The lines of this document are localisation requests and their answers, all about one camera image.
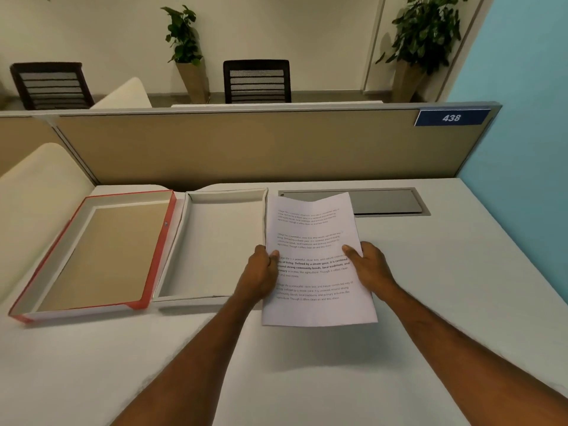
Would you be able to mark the person's right hand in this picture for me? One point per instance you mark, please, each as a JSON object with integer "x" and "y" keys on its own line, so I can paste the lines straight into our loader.
{"x": 372, "y": 270}

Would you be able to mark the person's left hand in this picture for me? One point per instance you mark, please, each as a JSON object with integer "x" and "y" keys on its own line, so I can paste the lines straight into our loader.
{"x": 254, "y": 276}

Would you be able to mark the person's right thumb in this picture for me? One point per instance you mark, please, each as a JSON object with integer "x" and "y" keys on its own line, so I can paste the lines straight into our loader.
{"x": 352, "y": 253}

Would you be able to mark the person's left thumb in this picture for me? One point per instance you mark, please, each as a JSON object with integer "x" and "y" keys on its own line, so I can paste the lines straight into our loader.
{"x": 273, "y": 255}

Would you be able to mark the printed white paper sheet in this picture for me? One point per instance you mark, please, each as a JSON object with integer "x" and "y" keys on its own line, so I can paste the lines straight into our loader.
{"x": 310, "y": 261}

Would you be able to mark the person's left forearm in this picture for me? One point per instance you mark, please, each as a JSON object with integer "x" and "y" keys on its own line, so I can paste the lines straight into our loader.
{"x": 188, "y": 363}

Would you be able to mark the person's right forearm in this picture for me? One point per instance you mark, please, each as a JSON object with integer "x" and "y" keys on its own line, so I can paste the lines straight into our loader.
{"x": 466, "y": 354}

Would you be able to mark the white cardboard box tray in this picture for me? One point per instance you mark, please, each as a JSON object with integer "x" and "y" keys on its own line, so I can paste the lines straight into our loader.
{"x": 213, "y": 248}

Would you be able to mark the beige desk partition panel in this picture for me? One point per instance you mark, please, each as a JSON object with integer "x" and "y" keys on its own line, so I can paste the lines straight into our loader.
{"x": 248, "y": 144}

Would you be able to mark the blue number sign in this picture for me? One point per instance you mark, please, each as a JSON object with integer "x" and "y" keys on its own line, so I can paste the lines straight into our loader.
{"x": 451, "y": 117}

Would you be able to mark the black mesh office chair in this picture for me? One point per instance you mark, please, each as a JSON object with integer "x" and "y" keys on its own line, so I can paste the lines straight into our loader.
{"x": 257, "y": 82}
{"x": 51, "y": 86}

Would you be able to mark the red cardboard box lid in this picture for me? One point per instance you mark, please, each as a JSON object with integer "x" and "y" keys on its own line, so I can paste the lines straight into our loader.
{"x": 95, "y": 257}

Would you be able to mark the small potted green plant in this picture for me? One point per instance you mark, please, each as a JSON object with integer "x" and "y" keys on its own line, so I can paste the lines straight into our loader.
{"x": 188, "y": 53}

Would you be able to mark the large potted green plant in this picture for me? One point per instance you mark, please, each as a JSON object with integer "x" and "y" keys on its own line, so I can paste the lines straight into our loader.
{"x": 419, "y": 44}

